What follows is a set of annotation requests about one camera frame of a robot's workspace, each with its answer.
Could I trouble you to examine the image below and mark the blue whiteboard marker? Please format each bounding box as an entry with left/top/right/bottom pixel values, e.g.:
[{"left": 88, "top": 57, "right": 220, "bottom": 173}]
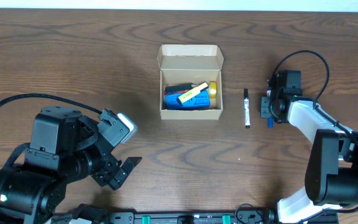
[{"left": 268, "top": 118, "right": 274, "bottom": 129}]

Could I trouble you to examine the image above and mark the black whiteboard marker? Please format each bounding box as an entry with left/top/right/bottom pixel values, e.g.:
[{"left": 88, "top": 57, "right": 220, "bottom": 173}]
[{"left": 244, "top": 89, "right": 250, "bottom": 129}]

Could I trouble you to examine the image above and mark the yellow clear tape roll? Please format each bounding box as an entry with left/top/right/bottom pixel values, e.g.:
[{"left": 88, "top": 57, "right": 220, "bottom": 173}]
[{"left": 209, "top": 81, "right": 217, "bottom": 99}]

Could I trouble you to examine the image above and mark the yellow highlighter pen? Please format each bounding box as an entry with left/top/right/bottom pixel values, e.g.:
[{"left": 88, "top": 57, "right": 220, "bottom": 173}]
[{"left": 177, "top": 82, "right": 208, "bottom": 105}]

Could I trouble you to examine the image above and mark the red black stapler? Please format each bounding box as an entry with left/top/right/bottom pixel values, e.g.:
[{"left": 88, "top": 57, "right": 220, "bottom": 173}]
[{"left": 164, "top": 83, "right": 195, "bottom": 95}]

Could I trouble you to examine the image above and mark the cardboard box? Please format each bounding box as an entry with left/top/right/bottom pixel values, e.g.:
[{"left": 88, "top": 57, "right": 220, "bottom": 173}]
[{"left": 157, "top": 44, "right": 224, "bottom": 120}]

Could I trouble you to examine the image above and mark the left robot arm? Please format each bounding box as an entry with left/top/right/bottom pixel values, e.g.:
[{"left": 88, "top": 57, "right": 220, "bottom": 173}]
[{"left": 0, "top": 106, "right": 141, "bottom": 223}]

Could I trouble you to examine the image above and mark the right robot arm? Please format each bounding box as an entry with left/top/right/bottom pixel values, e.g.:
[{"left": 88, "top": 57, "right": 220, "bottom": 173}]
[{"left": 260, "top": 70, "right": 358, "bottom": 223}]

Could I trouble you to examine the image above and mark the black mounting rail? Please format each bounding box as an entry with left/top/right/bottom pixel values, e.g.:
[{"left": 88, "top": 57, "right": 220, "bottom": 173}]
[{"left": 51, "top": 203, "right": 339, "bottom": 224}]

